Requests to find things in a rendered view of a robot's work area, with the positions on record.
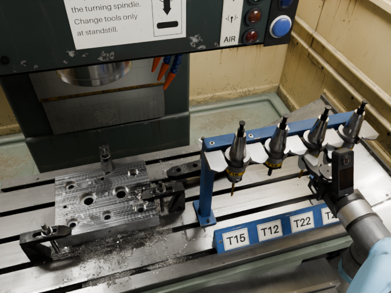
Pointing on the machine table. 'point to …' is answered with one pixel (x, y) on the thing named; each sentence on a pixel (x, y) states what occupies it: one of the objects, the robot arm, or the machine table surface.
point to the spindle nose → (95, 74)
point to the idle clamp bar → (185, 171)
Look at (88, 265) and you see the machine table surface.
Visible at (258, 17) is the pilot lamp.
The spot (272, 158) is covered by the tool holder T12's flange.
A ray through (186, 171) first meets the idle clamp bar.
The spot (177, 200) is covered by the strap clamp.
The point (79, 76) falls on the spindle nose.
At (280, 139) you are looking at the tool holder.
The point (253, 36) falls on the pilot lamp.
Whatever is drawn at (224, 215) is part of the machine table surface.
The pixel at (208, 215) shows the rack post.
